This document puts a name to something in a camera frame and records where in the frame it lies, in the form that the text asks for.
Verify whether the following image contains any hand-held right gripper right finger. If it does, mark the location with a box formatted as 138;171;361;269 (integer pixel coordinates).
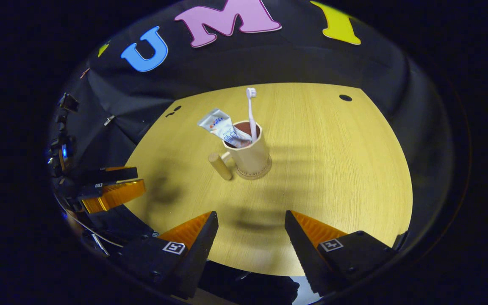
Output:
284;210;398;297

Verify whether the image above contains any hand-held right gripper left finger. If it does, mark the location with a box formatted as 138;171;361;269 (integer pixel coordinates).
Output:
117;211;219;299

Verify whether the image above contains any beige cup with wooden handle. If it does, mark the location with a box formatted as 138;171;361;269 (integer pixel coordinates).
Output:
208;120;272;181

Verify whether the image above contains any white toothpaste tube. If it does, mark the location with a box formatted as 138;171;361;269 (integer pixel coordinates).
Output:
197;108;253;149

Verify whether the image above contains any white toothbrush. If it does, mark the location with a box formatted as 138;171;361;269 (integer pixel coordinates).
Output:
246;87;258;142

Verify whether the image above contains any wooden desktop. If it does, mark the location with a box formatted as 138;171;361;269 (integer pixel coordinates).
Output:
123;83;413;277

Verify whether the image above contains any black backdrop cloth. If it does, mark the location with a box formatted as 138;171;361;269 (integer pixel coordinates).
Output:
49;0;452;255

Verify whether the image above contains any white cable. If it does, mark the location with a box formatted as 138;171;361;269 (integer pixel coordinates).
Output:
64;212;124;257

